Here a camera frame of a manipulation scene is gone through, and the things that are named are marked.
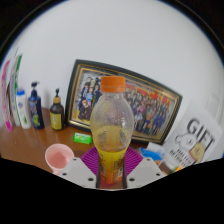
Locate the framed group photo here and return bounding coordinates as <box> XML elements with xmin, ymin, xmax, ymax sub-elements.
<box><xmin>64</xmin><ymin>58</ymin><xmax>184</xmax><ymax>146</ymax></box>

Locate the white paper gift bag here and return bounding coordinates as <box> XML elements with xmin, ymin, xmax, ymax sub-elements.
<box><xmin>162</xmin><ymin>99</ymin><xmax>223</xmax><ymax>171</ymax></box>

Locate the orange-capped juice bottle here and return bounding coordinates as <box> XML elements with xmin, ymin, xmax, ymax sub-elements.
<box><xmin>89</xmin><ymin>75</ymin><xmax>136</xmax><ymax>185</ymax></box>

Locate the dark blue pump bottle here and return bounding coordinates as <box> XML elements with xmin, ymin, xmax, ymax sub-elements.
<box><xmin>27</xmin><ymin>81</ymin><xmax>46</xmax><ymax>131</ymax></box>

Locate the white shampoo bottle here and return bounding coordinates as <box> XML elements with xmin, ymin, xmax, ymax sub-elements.
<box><xmin>15</xmin><ymin>87</ymin><xmax>33</xmax><ymax>130</ymax></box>

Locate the blue tissue pack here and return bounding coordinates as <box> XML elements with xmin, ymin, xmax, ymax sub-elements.
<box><xmin>139</xmin><ymin>142</ymin><xmax>166</xmax><ymax>167</ymax></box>

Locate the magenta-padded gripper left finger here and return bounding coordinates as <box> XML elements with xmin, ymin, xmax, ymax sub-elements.
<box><xmin>58</xmin><ymin>146</ymin><xmax>101</xmax><ymax>189</ymax></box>

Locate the pink ceramic mug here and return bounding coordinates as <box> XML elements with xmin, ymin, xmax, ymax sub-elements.
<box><xmin>44</xmin><ymin>142</ymin><xmax>75</xmax><ymax>176</ymax></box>

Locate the brown pump bottle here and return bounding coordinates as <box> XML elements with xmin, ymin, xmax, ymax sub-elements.
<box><xmin>49</xmin><ymin>87</ymin><xmax>66</xmax><ymax>132</ymax></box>

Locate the green soap packet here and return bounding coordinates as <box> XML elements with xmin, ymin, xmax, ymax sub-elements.
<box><xmin>72</xmin><ymin>131</ymin><xmax>94</xmax><ymax>145</ymax></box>

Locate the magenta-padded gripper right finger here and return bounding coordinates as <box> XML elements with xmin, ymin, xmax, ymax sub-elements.
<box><xmin>122</xmin><ymin>146</ymin><xmax>166</xmax><ymax>189</ymax></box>

